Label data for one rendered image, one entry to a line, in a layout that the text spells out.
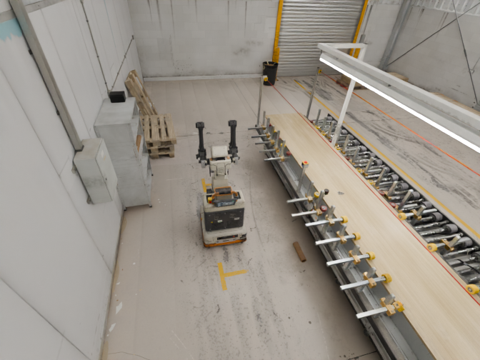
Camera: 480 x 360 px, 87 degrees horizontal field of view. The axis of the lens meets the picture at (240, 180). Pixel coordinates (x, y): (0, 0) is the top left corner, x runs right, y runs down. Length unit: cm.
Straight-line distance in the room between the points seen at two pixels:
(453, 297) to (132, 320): 329
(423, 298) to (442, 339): 33
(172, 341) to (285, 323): 128
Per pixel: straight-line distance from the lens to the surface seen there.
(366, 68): 298
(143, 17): 968
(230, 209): 337
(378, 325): 293
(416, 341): 299
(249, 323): 335
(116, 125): 368
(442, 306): 310
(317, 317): 353
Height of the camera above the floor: 313
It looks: 40 degrees down
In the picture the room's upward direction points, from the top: 3 degrees clockwise
